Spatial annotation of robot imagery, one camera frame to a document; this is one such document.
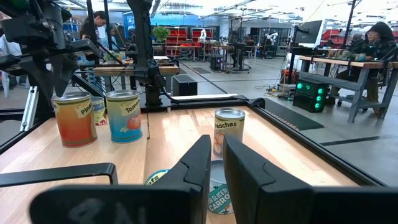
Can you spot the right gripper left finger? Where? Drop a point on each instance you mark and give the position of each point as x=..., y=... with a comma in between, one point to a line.
x=186, y=186

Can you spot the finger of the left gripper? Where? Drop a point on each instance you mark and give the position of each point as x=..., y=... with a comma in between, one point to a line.
x=40, y=74
x=65, y=71

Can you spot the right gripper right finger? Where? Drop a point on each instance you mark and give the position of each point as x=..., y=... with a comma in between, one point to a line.
x=267, y=193

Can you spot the sliced carrots can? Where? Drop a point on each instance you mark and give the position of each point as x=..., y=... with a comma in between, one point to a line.
x=219, y=193

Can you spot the yellow corn can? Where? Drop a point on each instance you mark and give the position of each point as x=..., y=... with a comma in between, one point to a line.
x=99, y=112

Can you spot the pineapple can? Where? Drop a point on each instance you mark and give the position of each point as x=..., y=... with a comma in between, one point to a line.
x=74, y=124

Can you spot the peaches can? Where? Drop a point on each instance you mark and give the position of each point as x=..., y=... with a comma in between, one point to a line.
x=230, y=127

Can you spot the tomato can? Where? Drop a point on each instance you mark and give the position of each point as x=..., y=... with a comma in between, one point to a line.
x=124, y=121

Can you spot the black monitor on arm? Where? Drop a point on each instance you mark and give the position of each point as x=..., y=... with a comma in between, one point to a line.
x=308, y=32

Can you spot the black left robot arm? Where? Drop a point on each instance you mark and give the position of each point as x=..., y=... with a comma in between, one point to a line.
x=140, y=37

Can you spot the red shelf unit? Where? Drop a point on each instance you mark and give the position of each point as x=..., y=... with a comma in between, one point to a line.
x=196, y=34
x=175, y=37

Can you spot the person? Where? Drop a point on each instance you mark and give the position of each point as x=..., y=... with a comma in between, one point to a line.
x=377, y=40
x=113, y=37
x=7, y=49
x=91, y=28

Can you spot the white aluminium extrusion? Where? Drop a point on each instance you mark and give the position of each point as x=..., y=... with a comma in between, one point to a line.
x=29, y=109

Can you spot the blue screen monitor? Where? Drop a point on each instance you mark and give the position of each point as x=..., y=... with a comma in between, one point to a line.
x=129, y=23

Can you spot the black floor mat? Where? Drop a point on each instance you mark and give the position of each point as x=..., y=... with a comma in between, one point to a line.
x=289, y=115

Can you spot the white flat bar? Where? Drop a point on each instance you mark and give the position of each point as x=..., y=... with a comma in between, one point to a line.
x=202, y=96

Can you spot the computer tower with green fans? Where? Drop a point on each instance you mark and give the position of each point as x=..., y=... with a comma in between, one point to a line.
x=306, y=99

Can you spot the wooden workbench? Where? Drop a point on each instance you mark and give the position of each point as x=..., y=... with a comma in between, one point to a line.
x=168, y=69

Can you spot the green potted plant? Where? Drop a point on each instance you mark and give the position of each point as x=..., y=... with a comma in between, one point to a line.
x=160, y=32

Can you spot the small black floor box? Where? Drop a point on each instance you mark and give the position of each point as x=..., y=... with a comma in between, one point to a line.
x=216, y=63

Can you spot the wooden desk with grey legs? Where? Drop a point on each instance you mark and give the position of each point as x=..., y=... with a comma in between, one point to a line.
x=342, y=63

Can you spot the black slanted stand pole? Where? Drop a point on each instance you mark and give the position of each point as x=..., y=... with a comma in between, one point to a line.
x=348, y=25

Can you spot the black vertical frame post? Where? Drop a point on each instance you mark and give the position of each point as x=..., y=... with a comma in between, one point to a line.
x=107, y=21
x=91, y=18

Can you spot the black table edge rail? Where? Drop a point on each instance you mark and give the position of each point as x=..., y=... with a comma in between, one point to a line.
x=308, y=143

